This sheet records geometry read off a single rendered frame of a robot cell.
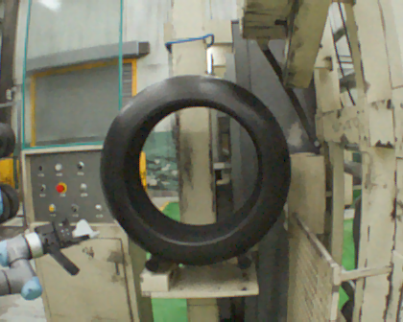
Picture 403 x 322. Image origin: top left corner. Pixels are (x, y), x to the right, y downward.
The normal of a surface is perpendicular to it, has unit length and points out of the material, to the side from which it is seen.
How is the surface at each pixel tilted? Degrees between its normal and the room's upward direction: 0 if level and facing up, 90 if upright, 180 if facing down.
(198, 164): 90
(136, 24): 90
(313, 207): 90
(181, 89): 79
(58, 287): 90
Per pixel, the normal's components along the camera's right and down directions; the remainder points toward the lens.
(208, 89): -0.02, -0.13
